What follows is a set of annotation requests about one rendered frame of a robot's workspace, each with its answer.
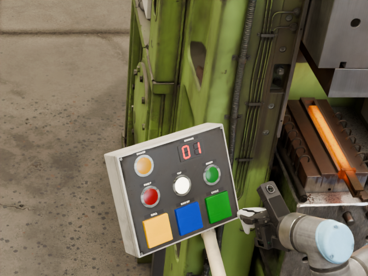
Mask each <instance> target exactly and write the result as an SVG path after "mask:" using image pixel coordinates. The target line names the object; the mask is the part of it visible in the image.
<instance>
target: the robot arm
mask: <svg viewBox="0 0 368 276"><path fill-rule="evenodd" d="M257 192H258V194H259V196H260V198H261V200H262V202H263V204H264V206H265V207H258V208H243V209H240V210H239V211H238V212H237V216H238V218H239V219H240V220H241V223H242V226H243V229H244V232H245V233H246V234H249V233H250V228H255V233H256V238H254V241H255V246H257V247H259V248H263V249H266V250H269V249H271V248H276V249H279V250H283V251H286V252H290V251H292V250H293V251H297V252H300V253H303V254H306V255H307V257H308V262H309V267H310V273H311V276H368V243H367V244H365V245H364V246H363V247H362V248H360V249H359V250H357V251H355V252H353V249H354V238H353V235H352V232H351V231H350V229H349V228H348V227H347V226H346V225H344V224H342V223H339V222H337V221H335V220H327V219H323V218H318V217H314V216H309V215H305V214H300V213H296V212H293V213H290V211H289V209H288V207H287V206H286V204H285V202H284V200H283V198H282V196H281V194H280V192H279V190H278V189H277V187H276V185H275V183H274V181H269V182H266V183H263V184H261V185H260V186H259V187H258V188H257ZM258 240H259V241H260V244H264V246H260V245H258ZM270 243H271V244H270ZM268 244H270V246H268Z"/></svg>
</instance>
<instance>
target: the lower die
mask: <svg viewBox="0 0 368 276"><path fill-rule="evenodd" d="M305 100H314V102H315V104H316V105H317V107H318V109H319V111H320V112H321V114H322V116H323V117H324V119H325V121H326V123H327V125H328V127H329V128H330V130H331V132H332V134H333V136H334V138H335V139H336V141H337V143H338V145H339V147H340V149H341V150H342V152H343V154H344V156H345V158H346V160H347V161H348V163H349V165H350V167H351V168H356V173H355V174H356V176H357V178H358V180H359V182H360V183H361V185H362V187H363V189H364V186H365V182H366V179H367V176H368V170H367V168H366V167H365V165H364V164H362V166H360V163H361V162H362V160H361V158H360V156H359V155H358V156H357V157H355V155H356V154H357V151H356V149H355V148H354V146H353V147H352V149H351V148H350V147H351V145H352V142H351V141H350V139H348V140H347V141H346V138H347V137H348V135H347V134H346V132H345V130H344V131H343V132H341V130H342V129H343V126H342V125H341V123H339V124H338V125H337V122H338V121H339V120H338V118H337V116H336V115H335V116H334V118H333V117H332V116H333V114H334V111H333V109H332V108H331V106H330V104H329V102H328V101H327V99H315V98H314V97H301V98H300V99H299V100H288V101H287V105H286V109H287V113H285V114H288V115H290V117H291V119H290V122H293V123H294V130H297V131H298V136H296V132H295V131H292V132H290V133H289V136H288V140H287V144H286V146H287V147H286V149H287V151H289V147H290V142H291V140H292V139H294V138H296V137H299V138H300V139H301V140H302V144H301V145H300V140H294V141H293V143H292V146H291V151H290V158H291V160H292V158H293V155H294V150H295V148H296V147H298V146H304V147H305V148H306V152H305V153H303V152H304V149H303V148H299V149H297V151H296V155H295V159H294V167H295V169H296V167H297V162H298V159H299V157H300V156H301V155H304V154H306V155H309V156H310V161H309V162H307V161H308V157H302V158H301V160H300V164H299V167H298V176H299V178H300V180H301V183H302V185H303V188H304V190H305V192H306V193H308V192H345V191H349V189H348V187H347V185H346V183H345V182H344V180H343V179H340V178H339V177H338V176H339V174H340V170H341V169H340V167H339V166H338V164H337V162H336V160H335V157H334V156H333V154H332V152H331V150H330V148H329V146H328V145H327V143H326V141H325V139H324V137H323V135H322V133H321V131H320V129H319V127H318V126H317V124H316V122H315V120H314V118H313V116H312V114H311V112H310V110H309V108H308V106H307V105H306V103H305ZM288 120H289V117H288V116H284V120H283V125H284V124H285V123H286V122H288ZM283 125H282V128H281V133H280V135H281V134H282V130H283ZM289 130H292V124H287V125H286V126H285V129H284V134H283V142H284V144H285V140H286V135H287V133H288V131H289ZM329 188H330V189H331V190H330V191H328V189H329Z"/></svg>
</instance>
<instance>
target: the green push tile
mask: <svg viewBox="0 0 368 276"><path fill-rule="evenodd" d="M204 199H205V205H206V210H207V213H208V219H209V223H210V224H212V223H215V222H217V221H220V220H223V219H225V218H228V217H230V216H232V212H231V207H230V203H229V197H228V192H227V191H223V192H220V193H218V194H215V195H212V196H209V197H207V198H204Z"/></svg>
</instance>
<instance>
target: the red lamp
mask: <svg viewBox="0 0 368 276"><path fill-rule="evenodd" d="M157 199H158V193H157V191H156V190H155V189H153V188H149V189H147V190H146V191H145V193H144V195H143V200H144V202H145V203H146V204H147V205H153V204H154V203H156V201H157Z"/></svg>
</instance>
